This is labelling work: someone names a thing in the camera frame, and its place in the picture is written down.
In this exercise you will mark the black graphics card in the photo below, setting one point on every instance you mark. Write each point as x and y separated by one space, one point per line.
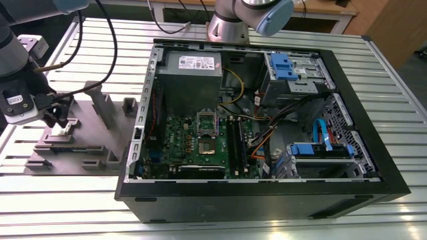
200 171

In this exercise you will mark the wooden cabinet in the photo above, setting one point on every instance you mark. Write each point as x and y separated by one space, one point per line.
394 30

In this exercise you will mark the hard disk in blue carrier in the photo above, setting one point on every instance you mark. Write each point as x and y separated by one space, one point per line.
302 149

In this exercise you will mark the grey parts rack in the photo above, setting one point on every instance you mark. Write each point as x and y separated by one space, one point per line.
87 135

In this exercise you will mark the black RAM slot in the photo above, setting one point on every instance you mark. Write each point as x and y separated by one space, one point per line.
232 145
238 145
228 145

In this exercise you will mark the CPU socket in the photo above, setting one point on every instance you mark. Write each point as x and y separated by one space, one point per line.
207 147

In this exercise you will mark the grey power supply unit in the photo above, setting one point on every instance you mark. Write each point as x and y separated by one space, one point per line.
190 95

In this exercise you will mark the black PC case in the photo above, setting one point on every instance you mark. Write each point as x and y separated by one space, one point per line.
234 205

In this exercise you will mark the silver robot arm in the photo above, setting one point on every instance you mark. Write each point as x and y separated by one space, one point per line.
230 27

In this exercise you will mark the metal drive cage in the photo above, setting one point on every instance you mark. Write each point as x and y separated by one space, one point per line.
300 87

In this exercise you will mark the green motherboard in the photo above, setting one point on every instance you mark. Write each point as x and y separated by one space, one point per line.
176 147

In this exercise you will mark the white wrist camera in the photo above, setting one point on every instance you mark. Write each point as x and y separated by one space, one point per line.
20 110

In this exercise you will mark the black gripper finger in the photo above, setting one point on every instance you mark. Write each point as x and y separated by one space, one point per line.
63 117
51 120

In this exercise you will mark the wooden desk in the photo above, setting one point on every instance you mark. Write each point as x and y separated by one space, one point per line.
334 11

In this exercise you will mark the blue plastic drive latch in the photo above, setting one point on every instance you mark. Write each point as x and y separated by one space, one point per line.
282 66

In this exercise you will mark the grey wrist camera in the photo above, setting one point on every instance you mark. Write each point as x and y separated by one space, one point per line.
34 45

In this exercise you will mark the silver CPU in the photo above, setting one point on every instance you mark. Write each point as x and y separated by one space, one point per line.
62 131

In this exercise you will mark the white desk frame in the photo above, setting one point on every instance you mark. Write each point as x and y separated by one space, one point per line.
160 13

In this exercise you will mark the metal locking lever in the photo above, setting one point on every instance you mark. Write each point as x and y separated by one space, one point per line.
218 126

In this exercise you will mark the metal disk bay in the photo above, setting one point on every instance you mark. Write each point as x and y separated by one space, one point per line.
328 162

